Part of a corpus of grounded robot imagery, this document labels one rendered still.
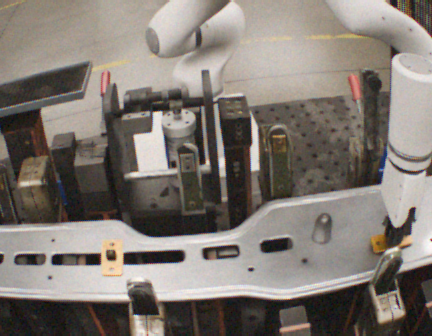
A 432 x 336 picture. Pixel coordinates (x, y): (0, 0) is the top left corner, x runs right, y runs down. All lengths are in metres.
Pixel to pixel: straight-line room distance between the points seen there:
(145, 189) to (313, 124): 0.75
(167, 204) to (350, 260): 0.37
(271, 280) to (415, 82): 0.39
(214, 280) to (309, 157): 0.77
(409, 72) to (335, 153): 0.93
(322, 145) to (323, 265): 0.78
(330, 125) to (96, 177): 0.89
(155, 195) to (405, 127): 0.54
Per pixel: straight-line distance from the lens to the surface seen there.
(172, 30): 1.15
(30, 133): 1.14
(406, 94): 0.69
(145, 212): 1.03
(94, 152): 1.00
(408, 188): 0.77
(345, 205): 0.97
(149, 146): 1.48
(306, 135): 1.64
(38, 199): 1.00
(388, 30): 0.75
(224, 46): 1.26
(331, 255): 0.88
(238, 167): 1.02
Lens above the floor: 1.65
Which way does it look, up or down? 38 degrees down
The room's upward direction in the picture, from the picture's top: 5 degrees counter-clockwise
